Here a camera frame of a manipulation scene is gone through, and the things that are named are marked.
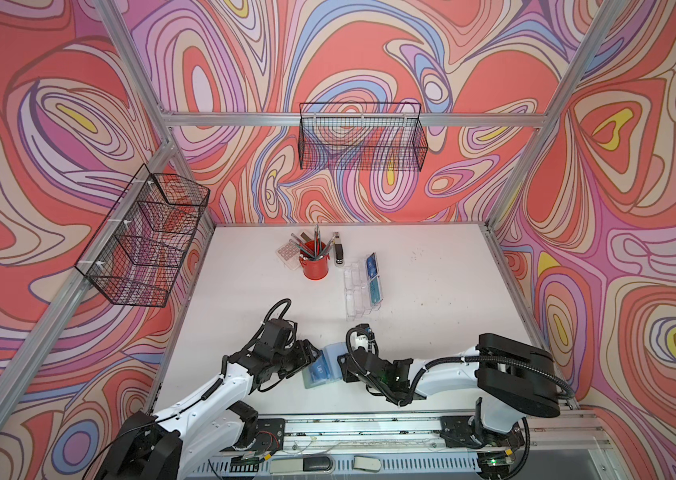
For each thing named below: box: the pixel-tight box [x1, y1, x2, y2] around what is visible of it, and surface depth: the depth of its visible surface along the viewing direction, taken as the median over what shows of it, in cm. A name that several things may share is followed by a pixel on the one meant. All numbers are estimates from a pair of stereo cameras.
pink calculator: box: [276, 241, 301, 271], surface depth 110 cm
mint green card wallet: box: [302, 342, 348, 389], surface depth 84 cm
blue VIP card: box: [366, 252, 378, 279], surface depth 98 cm
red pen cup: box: [299, 253, 330, 281], surface depth 106 cm
